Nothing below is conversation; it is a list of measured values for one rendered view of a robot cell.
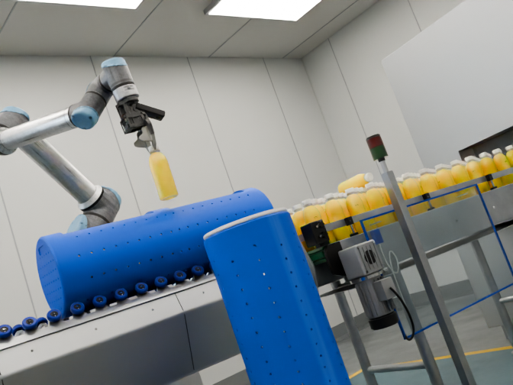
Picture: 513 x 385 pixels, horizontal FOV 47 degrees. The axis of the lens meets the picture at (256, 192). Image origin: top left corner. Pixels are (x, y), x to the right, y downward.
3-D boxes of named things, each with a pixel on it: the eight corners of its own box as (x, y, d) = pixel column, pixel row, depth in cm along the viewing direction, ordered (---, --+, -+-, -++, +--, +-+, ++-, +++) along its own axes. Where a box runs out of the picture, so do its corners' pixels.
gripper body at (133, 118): (124, 136, 219) (113, 107, 220) (145, 131, 224) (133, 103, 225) (131, 128, 213) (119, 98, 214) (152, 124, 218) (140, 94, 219)
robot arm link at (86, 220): (88, 263, 287) (57, 244, 279) (101, 234, 297) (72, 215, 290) (104, 254, 277) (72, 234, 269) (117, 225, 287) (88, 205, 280)
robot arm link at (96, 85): (78, 99, 227) (93, 84, 219) (89, 80, 234) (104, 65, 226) (98, 114, 231) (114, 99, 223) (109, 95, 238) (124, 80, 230)
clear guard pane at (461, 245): (404, 337, 232) (361, 221, 239) (514, 281, 276) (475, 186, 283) (405, 337, 231) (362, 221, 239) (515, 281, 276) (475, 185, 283)
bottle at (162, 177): (164, 196, 211) (149, 148, 214) (157, 202, 217) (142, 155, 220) (181, 192, 215) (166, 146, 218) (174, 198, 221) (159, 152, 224)
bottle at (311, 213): (312, 250, 245) (297, 208, 248) (327, 244, 247) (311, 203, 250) (318, 247, 238) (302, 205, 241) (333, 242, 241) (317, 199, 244)
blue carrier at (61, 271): (50, 322, 207) (29, 245, 210) (251, 258, 256) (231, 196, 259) (71, 315, 184) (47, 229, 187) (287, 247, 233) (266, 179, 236)
